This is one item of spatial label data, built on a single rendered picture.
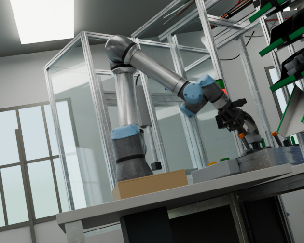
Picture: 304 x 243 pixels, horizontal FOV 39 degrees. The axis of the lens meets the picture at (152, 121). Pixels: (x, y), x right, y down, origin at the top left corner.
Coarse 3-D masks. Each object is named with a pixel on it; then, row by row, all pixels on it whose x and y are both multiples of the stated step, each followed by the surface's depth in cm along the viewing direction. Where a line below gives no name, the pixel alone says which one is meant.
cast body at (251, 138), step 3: (246, 132) 193; (246, 135) 193; (249, 135) 192; (252, 135) 189; (255, 135) 191; (258, 135) 192; (246, 138) 192; (249, 138) 190; (252, 138) 189; (255, 138) 190; (258, 138) 191; (261, 138) 193; (249, 141) 190; (252, 141) 189; (255, 141) 189; (258, 141) 191; (261, 141) 193
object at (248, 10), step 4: (252, 4) 313; (248, 8) 316; (252, 8) 313; (240, 12) 321; (244, 12) 318; (248, 12) 316; (252, 12) 314; (232, 16) 327; (236, 16) 324; (240, 16) 321; (244, 16) 318; (236, 20) 324; (240, 20) 323; (216, 28) 339; (220, 28) 336; (224, 28) 333; (212, 32) 342; (216, 32) 339; (220, 32) 336
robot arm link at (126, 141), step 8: (120, 128) 165; (128, 128) 165; (136, 128) 167; (112, 136) 166; (120, 136) 164; (128, 136) 164; (136, 136) 165; (112, 144) 167; (120, 144) 163; (128, 144) 163; (136, 144) 164; (120, 152) 163; (128, 152) 162; (136, 152) 163
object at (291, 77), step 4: (296, 52) 192; (292, 56) 191; (284, 64) 186; (284, 68) 186; (300, 68) 170; (284, 72) 185; (296, 72) 168; (300, 72) 169; (280, 76) 183; (284, 76) 184; (288, 76) 185; (292, 76) 167; (296, 76) 167; (300, 76) 169; (280, 80) 182; (284, 80) 170; (288, 80) 169; (292, 80) 168; (276, 84) 174; (280, 84) 173; (284, 84) 171; (272, 88) 176; (276, 88) 175
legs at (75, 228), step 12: (132, 216) 153; (144, 216) 154; (156, 216) 155; (72, 228) 116; (132, 228) 152; (144, 228) 153; (156, 228) 154; (168, 228) 154; (72, 240) 114; (84, 240) 115; (132, 240) 151; (144, 240) 152; (156, 240) 152; (168, 240) 153
